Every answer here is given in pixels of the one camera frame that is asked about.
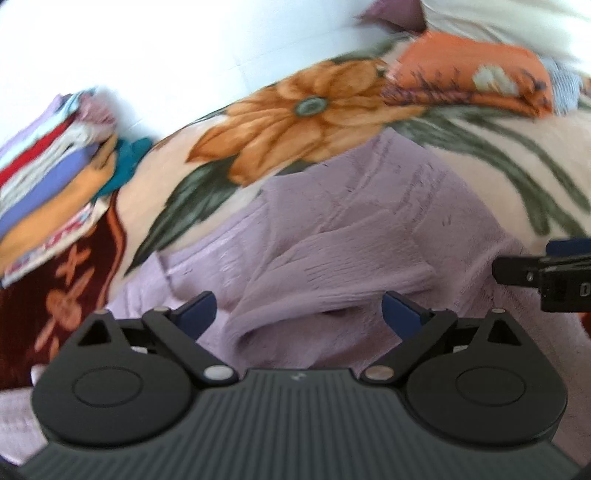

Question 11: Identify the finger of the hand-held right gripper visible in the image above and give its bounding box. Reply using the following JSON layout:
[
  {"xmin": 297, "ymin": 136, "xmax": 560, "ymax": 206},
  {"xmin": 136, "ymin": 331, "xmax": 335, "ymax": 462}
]
[
  {"xmin": 545, "ymin": 237, "xmax": 591, "ymax": 257},
  {"xmin": 492, "ymin": 255, "xmax": 544, "ymax": 288}
]

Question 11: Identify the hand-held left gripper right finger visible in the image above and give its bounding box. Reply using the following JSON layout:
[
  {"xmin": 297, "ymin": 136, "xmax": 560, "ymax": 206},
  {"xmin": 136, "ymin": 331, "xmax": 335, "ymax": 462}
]
[{"xmin": 360, "ymin": 290, "xmax": 525, "ymax": 387}]

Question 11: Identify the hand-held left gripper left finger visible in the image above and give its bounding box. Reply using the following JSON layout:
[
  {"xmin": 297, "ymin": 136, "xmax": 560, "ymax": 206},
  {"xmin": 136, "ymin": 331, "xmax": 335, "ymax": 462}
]
[{"xmin": 76, "ymin": 291, "xmax": 239, "ymax": 387}]

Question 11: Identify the lilac knitted sweater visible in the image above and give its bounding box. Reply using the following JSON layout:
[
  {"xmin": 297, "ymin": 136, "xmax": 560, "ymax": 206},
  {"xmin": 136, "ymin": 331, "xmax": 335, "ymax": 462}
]
[{"xmin": 0, "ymin": 128, "xmax": 591, "ymax": 478}]

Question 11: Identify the stack of folded clothes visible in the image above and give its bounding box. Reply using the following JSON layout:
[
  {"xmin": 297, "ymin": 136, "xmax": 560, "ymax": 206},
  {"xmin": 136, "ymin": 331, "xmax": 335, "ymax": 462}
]
[{"xmin": 0, "ymin": 88, "xmax": 122, "ymax": 289}]

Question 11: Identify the lilac striped cloth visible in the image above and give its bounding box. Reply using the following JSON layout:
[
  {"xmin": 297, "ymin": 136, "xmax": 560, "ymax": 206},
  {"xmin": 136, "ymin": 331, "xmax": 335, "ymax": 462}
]
[{"xmin": 539, "ymin": 55, "xmax": 591, "ymax": 116}]

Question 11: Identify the teal cloth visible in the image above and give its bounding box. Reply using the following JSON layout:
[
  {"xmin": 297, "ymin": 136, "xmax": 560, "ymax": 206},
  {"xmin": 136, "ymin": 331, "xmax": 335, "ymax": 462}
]
[{"xmin": 95, "ymin": 136, "xmax": 153, "ymax": 199}]

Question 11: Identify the orange printed garment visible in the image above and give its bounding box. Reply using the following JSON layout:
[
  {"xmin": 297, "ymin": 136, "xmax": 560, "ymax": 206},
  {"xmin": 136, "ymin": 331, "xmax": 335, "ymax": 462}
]
[{"xmin": 385, "ymin": 30, "xmax": 555, "ymax": 118}]

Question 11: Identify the floral printed blanket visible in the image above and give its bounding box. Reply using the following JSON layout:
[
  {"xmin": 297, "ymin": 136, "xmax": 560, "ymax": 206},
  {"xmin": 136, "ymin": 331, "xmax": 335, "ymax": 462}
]
[{"xmin": 0, "ymin": 36, "xmax": 591, "ymax": 393}]

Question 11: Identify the white cloth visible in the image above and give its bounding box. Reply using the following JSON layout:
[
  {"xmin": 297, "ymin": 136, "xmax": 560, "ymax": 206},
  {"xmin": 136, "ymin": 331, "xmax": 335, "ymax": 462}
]
[{"xmin": 419, "ymin": 0, "xmax": 591, "ymax": 77}]

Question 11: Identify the purple cloth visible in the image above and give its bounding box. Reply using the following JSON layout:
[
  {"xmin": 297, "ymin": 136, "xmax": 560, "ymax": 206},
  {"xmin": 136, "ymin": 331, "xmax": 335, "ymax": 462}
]
[{"xmin": 358, "ymin": 0, "xmax": 426, "ymax": 34}]

